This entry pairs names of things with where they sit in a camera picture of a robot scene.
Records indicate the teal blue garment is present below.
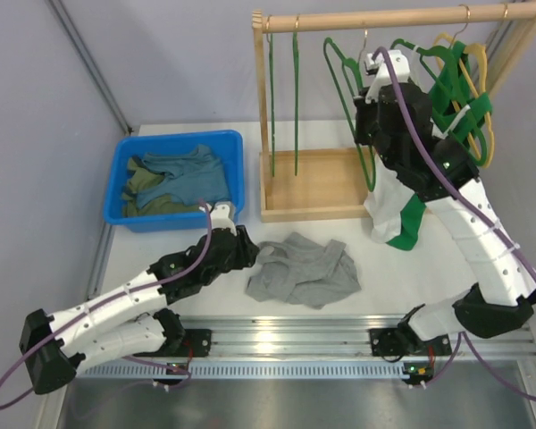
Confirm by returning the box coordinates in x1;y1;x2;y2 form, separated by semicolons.
135;144;230;209

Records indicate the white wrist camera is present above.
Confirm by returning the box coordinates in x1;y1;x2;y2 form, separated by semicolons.
199;201;237;236
364;49;411;104

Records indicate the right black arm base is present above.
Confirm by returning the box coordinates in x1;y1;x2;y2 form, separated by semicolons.
369;304;431;363

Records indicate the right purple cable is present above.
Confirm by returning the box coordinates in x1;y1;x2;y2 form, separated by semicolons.
373;46;536;403

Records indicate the grey tank top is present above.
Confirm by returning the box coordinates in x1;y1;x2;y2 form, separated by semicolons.
246;232;362;310

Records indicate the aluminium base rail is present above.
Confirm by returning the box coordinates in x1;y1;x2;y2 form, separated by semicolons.
71;315;536;358

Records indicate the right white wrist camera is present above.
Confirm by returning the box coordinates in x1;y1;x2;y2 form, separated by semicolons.
364;49;411;104

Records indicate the yellow hanger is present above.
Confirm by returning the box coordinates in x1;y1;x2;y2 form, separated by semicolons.
433;29;496;168

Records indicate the perforated cable duct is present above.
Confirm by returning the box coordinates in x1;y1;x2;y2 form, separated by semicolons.
80;360;432;380

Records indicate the green tank top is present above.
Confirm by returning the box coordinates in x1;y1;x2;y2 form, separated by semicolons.
373;38;495;250

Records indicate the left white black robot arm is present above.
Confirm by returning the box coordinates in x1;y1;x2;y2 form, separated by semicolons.
20;225;259;395

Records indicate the olive green garment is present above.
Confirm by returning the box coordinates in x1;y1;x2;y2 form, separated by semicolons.
121;156;182;217

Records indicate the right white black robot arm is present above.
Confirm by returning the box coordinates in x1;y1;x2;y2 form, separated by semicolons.
354;82;536;355

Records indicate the wooden clothes rack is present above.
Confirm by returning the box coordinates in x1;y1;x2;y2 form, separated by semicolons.
252;1;536;223

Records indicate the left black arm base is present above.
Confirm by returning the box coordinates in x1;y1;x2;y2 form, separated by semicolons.
135;308;212;358

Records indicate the white tank top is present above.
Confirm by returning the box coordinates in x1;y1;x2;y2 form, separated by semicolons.
364;44;473;245

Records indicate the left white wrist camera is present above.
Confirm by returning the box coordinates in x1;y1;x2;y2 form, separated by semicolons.
199;201;237;236

